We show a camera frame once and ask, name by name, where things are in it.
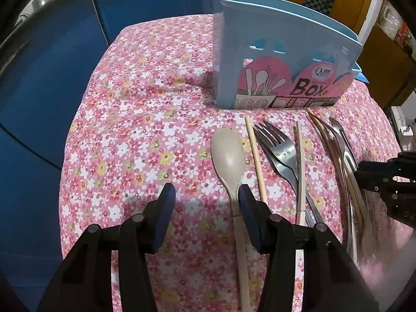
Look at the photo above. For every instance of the beige plastic chopstick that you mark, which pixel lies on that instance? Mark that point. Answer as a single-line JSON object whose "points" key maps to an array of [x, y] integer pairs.
{"points": [[300, 217]]}

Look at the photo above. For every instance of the wooden cabinet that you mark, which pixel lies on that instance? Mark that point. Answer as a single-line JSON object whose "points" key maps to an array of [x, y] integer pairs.
{"points": [[388, 67]]}

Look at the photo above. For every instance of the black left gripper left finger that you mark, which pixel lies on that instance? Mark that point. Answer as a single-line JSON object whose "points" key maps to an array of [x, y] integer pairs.
{"points": [[83, 280]]}

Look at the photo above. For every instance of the blue plastic chopsticks box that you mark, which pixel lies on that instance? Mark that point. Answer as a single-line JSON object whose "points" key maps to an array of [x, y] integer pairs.
{"points": [[279, 54]]}

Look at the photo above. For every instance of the metal fork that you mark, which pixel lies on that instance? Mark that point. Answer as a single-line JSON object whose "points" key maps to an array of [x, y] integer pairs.
{"points": [[336, 149], [280, 150]]}

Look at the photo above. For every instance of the beige plastic spoon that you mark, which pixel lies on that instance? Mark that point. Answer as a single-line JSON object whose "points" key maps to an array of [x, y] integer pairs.
{"points": [[228, 159]]}

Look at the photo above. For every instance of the pink floral tablecloth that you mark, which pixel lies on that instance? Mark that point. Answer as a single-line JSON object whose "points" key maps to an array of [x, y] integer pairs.
{"points": [[147, 118]]}

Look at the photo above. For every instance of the wooden chopstick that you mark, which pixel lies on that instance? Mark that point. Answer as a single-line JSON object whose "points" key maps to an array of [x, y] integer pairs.
{"points": [[337, 150], [256, 159]]}

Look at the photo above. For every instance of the metal spoon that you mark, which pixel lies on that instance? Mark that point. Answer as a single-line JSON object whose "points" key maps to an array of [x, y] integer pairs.
{"points": [[357, 196]]}

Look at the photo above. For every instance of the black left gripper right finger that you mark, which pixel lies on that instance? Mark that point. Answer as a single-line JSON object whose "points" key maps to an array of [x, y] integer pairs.
{"points": [[332, 281]]}

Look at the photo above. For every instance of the blue flat lid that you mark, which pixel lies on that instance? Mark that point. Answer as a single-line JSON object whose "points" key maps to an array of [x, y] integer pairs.
{"points": [[362, 78]]}

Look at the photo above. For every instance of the blue cabinet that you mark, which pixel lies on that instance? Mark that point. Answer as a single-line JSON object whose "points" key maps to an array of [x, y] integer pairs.
{"points": [[46, 63]]}

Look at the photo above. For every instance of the white power strip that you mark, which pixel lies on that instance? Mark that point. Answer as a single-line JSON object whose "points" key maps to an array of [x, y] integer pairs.
{"points": [[405, 133]]}

